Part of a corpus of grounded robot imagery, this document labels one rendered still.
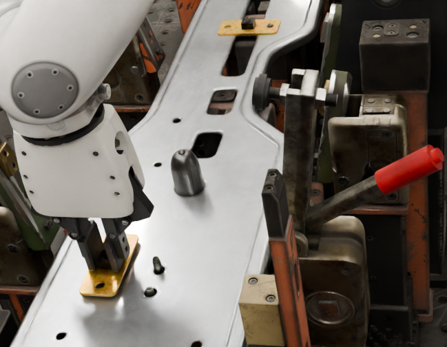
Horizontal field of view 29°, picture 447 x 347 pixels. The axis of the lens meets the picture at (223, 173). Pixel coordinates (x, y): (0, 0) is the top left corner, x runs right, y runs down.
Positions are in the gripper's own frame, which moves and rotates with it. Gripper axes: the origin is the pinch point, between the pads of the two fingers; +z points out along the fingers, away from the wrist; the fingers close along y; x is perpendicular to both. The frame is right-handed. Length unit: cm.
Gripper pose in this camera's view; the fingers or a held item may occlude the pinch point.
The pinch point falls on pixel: (103, 246)
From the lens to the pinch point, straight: 84.5
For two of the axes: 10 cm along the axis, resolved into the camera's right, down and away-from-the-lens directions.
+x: -2.1, 6.3, -7.5
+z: 1.6, 7.8, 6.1
